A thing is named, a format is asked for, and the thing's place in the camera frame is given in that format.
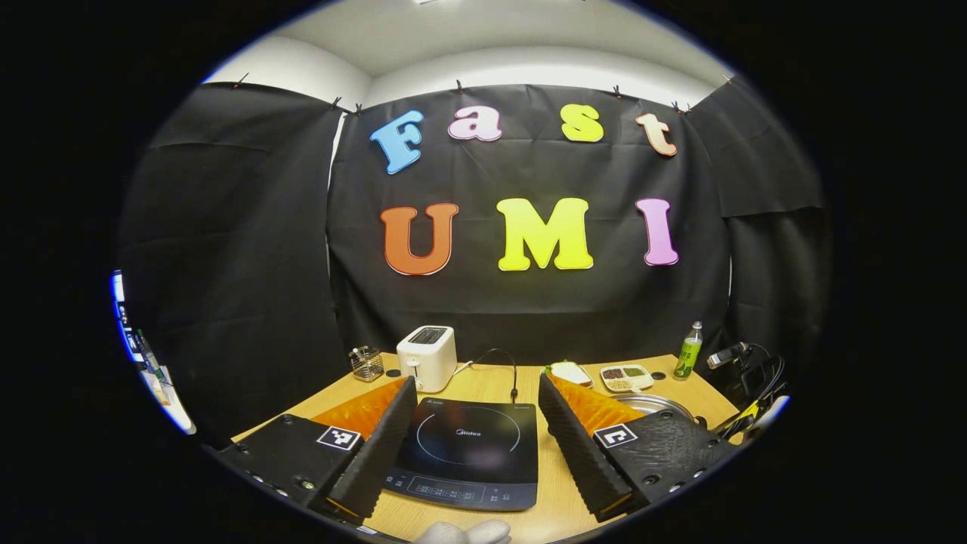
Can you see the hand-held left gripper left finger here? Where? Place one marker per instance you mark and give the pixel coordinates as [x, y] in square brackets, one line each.
[385, 453]

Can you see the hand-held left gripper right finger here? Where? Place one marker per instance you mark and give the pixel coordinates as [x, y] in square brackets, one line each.
[578, 453]

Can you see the black induction cooktop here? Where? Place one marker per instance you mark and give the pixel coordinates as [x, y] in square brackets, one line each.
[468, 453]

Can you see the stainless steel pot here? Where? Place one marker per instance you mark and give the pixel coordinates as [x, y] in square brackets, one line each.
[657, 403]

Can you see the white rectangular plate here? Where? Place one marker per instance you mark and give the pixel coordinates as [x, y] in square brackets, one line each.
[572, 384]

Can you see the green drink bottle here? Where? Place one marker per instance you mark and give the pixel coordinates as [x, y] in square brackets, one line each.
[688, 355]

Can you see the white bread sandwich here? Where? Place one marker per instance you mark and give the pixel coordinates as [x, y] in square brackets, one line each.
[570, 372]

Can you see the white divided tray of beans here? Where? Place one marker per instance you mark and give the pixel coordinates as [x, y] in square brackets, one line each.
[625, 378]

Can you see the white toaster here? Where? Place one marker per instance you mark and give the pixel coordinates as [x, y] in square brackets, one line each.
[427, 359]

